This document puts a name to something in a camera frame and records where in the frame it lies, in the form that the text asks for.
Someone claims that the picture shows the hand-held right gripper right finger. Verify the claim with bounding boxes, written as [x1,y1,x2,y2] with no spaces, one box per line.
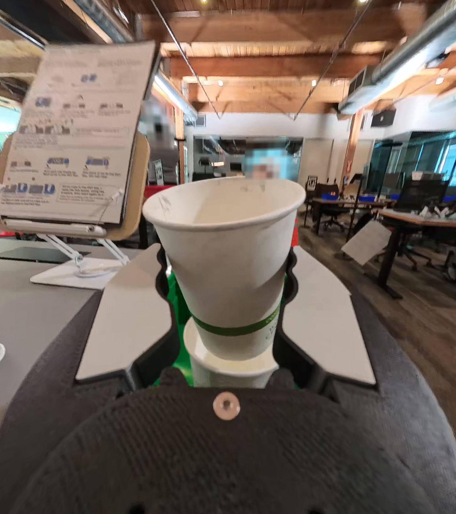
[272,245,377,396]

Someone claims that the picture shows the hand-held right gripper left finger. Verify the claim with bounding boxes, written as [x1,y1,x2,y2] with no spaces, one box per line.
[75,243,180,392]

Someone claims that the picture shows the grey desk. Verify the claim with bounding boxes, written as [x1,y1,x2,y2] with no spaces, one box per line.
[0,237,148,474]

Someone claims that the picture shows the wooden document stand white base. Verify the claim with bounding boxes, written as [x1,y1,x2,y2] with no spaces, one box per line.
[0,40,161,290]

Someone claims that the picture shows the grey tilted board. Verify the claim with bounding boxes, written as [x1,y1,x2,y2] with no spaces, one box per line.
[341,219,392,266]

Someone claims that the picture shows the wooden table black legs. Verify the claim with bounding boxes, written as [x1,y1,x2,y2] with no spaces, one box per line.
[376,209,456,300]

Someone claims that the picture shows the printed instruction sheet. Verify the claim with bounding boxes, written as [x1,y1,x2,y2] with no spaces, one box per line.
[0,40,160,225]

